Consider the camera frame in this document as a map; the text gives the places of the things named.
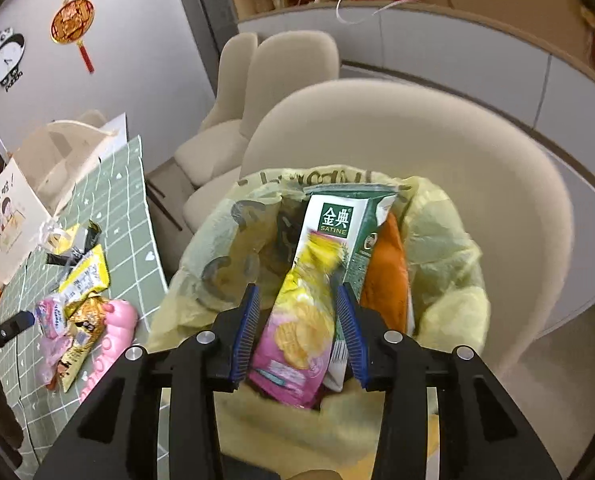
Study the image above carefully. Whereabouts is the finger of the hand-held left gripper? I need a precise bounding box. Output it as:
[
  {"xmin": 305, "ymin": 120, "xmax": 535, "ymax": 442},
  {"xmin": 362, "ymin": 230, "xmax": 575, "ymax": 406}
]
[{"xmin": 0, "ymin": 310, "xmax": 34, "ymax": 358}]

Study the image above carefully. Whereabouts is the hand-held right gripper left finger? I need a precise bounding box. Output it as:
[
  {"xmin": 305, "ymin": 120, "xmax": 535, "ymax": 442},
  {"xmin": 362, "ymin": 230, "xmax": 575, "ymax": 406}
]
[{"xmin": 32, "ymin": 283, "xmax": 262, "ymax": 480}]

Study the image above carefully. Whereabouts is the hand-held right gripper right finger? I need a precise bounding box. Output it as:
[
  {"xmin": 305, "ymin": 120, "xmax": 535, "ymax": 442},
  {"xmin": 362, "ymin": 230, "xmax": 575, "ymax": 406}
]
[{"xmin": 334, "ymin": 282, "xmax": 563, "ymax": 480}]

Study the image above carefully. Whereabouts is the pink yellow chips packet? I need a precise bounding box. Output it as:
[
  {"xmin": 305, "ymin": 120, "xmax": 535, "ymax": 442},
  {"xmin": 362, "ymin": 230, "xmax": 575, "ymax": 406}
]
[{"xmin": 248, "ymin": 237, "xmax": 348, "ymax": 411}]

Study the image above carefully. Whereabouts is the orange plastic bag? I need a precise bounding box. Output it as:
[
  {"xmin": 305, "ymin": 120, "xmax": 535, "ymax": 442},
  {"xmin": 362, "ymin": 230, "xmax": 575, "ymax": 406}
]
[{"xmin": 360, "ymin": 215, "xmax": 411, "ymax": 333}]

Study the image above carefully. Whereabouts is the green white milk carton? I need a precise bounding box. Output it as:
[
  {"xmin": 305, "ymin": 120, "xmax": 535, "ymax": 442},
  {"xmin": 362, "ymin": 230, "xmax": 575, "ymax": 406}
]
[{"xmin": 295, "ymin": 184, "xmax": 397, "ymax": 311}]

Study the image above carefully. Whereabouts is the yellow trash bag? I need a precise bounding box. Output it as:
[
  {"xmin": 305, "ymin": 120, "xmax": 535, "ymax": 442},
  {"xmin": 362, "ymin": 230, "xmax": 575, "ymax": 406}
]
[{"xmin": 148, "ymin": 162, "xmax": 491, "ymax": 471}]

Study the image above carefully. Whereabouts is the pink white snack wrapper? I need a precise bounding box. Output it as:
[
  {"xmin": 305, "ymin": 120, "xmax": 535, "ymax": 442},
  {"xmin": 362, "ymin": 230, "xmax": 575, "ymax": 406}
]
[{"xmin": 35, "ymin": 295, "xmax": 71, "ymax": 338}]

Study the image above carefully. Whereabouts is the clear pink plastic bag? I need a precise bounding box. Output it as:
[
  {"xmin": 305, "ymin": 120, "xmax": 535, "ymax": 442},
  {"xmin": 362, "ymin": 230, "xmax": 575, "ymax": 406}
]
[{"xmin": 40, "ymin": 335, "xmax": 76, "ymax": 386}]

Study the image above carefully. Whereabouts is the gold brown snack wrapper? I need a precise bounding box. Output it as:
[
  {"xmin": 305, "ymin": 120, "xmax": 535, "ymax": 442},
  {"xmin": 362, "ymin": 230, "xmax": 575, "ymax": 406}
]
[{"xmin": 58, "ymin": 295, "xmax": 113, "ymax": 393}]

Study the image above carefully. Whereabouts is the yellow snack wrapper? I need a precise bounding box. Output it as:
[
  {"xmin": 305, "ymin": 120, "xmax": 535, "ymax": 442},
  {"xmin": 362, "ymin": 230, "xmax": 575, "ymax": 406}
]
[{"xmin": 58, "ymin": 244, "xmax": 111, "ymax": 306}]

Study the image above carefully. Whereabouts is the clear crumpled wrapper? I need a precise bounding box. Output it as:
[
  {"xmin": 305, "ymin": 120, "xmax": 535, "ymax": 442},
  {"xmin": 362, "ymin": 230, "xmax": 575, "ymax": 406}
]
[{"xmin": 38, "ymin": 217, "xmax": 78, "ymax": 253}]

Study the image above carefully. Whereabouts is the pink caterpillar toy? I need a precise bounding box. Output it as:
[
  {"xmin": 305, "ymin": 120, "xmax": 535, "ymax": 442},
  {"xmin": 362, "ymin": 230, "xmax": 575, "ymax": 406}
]
[{"xmin": 78, "ymin": 297, "xmax": 139, "ymax": 403}]

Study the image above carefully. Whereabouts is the cream cartoon food cover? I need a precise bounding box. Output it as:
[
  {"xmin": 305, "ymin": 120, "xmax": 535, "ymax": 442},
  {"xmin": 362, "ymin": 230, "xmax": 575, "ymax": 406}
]
[{"xmin": 0, "ymin": 110, "xmax": 128, "ymax": 286}]

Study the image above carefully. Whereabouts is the black snack wrapper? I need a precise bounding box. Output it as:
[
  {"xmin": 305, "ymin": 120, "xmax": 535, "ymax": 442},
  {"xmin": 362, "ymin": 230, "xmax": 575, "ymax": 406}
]
[{"xmin": 45, "ymin": 220, "xmax": 102, "ymax": 267}]

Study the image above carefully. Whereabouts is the beige dining chair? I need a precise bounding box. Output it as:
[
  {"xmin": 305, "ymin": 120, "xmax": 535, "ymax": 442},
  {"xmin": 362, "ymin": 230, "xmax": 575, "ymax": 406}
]
[
  {"xmin": 175, "ymin": 32, "xmax": 259, "ymax": 188},
  {"xmin": 240, "ymin": 79, "xmax": 575, "ymax": 366},
  {"xmin": 182, "ymin": 30, "xmax": 341, "ymax": 233}
]

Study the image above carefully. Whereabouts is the white low cabinet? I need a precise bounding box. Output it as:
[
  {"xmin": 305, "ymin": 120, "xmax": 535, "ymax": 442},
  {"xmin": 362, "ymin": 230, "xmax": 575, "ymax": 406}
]
[{"xmin": 238, "ymin": 2, "xmax": 595, "ymax": 341}]

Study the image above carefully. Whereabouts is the panda wall clock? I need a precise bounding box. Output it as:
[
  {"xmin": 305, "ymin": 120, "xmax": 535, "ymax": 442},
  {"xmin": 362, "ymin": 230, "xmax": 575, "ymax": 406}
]
[{"xmin": 0, "ymin": 30, "xmax": 26, "ymax": 93}]

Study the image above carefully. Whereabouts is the red gold wall ornament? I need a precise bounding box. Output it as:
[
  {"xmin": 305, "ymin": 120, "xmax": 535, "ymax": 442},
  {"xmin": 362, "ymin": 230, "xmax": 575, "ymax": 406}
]
[{"xmin": 50, "ymin": 0, "xmax": 98, "ymax": 75}]

